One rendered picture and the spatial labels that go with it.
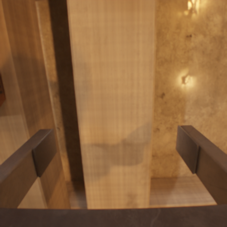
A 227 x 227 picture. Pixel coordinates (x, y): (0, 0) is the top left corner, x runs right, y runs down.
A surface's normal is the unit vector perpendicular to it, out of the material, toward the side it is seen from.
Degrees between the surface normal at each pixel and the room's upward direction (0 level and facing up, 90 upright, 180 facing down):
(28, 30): 90
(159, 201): 90
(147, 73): 0
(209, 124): 0
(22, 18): 90
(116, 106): 0
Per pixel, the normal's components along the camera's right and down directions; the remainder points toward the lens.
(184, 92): -0.01, 0.29
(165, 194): -0.04, -0.95
